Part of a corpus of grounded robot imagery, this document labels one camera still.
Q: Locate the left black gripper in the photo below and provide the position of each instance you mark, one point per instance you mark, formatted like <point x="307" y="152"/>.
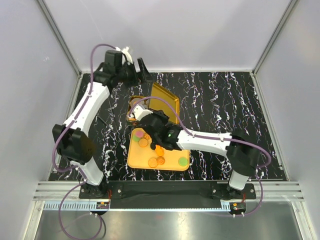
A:
<point x="145" y="75"/>

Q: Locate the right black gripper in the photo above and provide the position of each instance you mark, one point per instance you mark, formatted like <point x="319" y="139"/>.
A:
<point x="161" y="114"/>

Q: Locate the gold tin lid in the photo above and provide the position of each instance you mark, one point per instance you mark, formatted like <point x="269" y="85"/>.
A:
<point x="172" y="106"/>

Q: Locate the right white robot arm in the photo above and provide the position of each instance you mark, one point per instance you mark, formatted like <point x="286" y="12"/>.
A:
<point x="242" y="155"/>

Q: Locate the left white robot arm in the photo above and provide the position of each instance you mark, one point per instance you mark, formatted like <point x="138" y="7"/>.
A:
<point x="73" y="149"/>

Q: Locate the orange swirl cookie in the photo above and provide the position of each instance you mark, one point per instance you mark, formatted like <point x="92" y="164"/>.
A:
<point x="160" y="160"/>
<point x="147" y="136"/>

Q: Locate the orange bear cookie centre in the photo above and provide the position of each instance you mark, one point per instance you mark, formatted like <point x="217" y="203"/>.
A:
<point x="159" y="151"/>

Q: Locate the tan dotted round cookie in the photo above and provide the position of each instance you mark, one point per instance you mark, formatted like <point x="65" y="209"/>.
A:
<point x="143" y="142"/>

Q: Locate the pink round cookie left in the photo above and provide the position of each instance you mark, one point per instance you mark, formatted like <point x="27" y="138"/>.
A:
<point x="139" y="134"/>

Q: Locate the gold cookie tin box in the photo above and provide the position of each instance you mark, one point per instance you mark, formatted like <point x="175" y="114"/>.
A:
<point x="144" y="102"/>

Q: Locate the white paper cup back left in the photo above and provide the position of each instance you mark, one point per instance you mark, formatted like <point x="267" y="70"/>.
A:
<point x="134" y="101"/>

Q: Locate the orange swirl cookie front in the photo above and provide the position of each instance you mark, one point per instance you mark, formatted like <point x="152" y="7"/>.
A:
<point x="160" y="160"/>

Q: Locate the green round cookie left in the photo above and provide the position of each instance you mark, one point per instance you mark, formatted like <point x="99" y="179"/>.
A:
<point x="136" y="138"/>

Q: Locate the green round cookie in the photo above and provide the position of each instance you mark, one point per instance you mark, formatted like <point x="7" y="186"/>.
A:
<point x="136" y="138"/>
<point x="183" y="161"/>

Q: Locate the tan dotted cookie front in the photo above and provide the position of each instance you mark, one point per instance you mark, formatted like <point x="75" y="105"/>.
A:
<point x="152" y="163"/>

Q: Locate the yellow plastic tray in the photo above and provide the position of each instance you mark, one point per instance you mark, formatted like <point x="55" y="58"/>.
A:
<point x="138" y="156"/>

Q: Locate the green round cookie right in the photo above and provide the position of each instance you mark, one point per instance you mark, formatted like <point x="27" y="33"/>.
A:
<point x="183" y="161"/>

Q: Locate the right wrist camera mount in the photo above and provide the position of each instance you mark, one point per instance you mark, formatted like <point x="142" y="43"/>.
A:
<point x="140" y="112"/>

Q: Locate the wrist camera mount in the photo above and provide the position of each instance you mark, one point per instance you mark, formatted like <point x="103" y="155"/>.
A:
<point x="140" y="112"/>
<point x="126" y="55"/>

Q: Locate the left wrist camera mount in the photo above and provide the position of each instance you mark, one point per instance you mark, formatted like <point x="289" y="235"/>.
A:
<point x="126" y="55"/>

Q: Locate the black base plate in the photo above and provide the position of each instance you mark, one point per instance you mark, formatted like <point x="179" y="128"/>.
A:
<point x="188" y="194"/>

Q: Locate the slotted cable duct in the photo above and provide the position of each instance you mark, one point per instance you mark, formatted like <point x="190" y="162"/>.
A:
<point x="76" y="206"/>

